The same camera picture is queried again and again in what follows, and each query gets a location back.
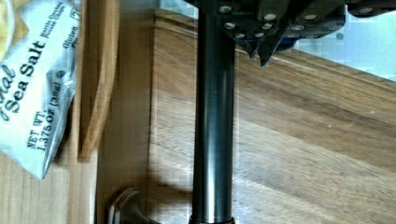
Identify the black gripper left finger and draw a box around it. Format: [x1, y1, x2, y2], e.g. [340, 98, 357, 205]
[186, 0, 289, 60]

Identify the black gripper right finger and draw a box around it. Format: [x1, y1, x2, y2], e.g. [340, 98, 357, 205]
[258, 0, 395, 67]

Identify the sea salt chip bag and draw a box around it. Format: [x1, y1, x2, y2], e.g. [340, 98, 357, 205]
[0, 0, 82, 179]

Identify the dark metal drawer handle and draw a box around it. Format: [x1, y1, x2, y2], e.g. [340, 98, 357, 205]
[106, 6, 236, 224]

